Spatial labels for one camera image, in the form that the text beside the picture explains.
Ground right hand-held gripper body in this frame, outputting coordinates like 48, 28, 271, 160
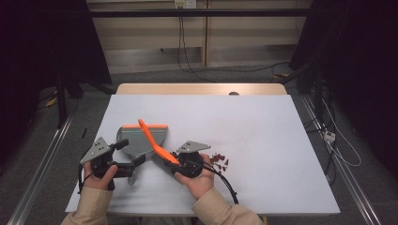
170, 140, 211, 180

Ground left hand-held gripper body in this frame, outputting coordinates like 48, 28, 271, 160
79, 137, 137, 191

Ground grey dustpan with orange edge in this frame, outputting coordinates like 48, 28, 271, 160
115, 124, 169, 187

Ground orange hand brush grey bristles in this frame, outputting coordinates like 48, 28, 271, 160
137, 118, 182, 167

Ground red beans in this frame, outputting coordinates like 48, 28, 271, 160
209, 152, 230, 173

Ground person's right hand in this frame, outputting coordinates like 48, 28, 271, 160
174, 153, 217, 201

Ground person's left hand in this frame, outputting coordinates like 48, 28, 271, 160
82, 161, 119, 191

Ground black metal stand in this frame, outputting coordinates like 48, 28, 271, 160
54, 70, 69, 129

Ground white board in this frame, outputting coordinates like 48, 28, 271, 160
65, 94, 342, 217

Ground wooden table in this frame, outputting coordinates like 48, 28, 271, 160
115, 82, 288, 97

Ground black curtain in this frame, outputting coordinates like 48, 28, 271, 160
288, 0, 398, 181
0, 0, 113, 170

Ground black horizontal bar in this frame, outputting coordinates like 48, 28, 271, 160
88, 8, 314, 19

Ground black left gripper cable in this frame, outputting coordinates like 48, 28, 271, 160
76, 164, 95, 195

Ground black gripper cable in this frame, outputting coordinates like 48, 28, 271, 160
76, 164, 95, 195
202, 161, 240, 205

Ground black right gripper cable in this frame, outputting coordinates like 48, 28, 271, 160
202, 161, 240, 205

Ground metal floor rail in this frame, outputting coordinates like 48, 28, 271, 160
7, 114, 75, 225
299, 94, 382, 225

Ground black hanging cable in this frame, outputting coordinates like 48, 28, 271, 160
176, 15, 217, 83

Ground white wall socket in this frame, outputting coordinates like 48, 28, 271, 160
174, 0, 198, 9

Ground white cable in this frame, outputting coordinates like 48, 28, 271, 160
321, 97, 363, 168

